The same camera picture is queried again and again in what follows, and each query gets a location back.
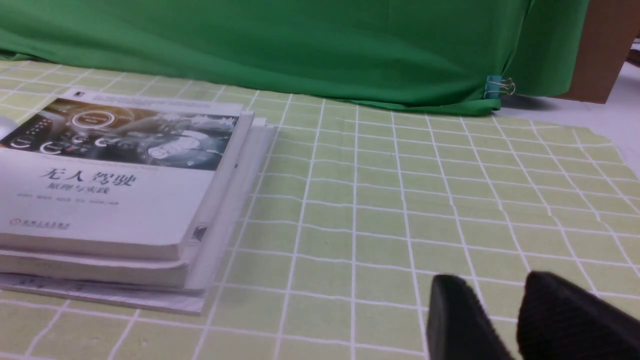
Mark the green checkered tablecloth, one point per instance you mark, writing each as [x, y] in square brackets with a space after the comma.
[353, 213]

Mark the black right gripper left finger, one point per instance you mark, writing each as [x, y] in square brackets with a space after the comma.
[458, 327]

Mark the brown cardboard box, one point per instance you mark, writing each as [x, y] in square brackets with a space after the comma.
[608, 33]

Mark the green backdrop cloth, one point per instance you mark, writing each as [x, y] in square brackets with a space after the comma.
[430, 56]

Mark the top white book with car cover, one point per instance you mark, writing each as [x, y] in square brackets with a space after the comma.
[122, 176]

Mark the teal binder clip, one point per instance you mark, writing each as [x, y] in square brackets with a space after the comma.
[497, 86]

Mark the bottom thin paper booklet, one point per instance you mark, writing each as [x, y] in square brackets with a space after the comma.
[190, 299]

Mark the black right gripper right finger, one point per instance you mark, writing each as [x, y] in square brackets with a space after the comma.
[559, 320]

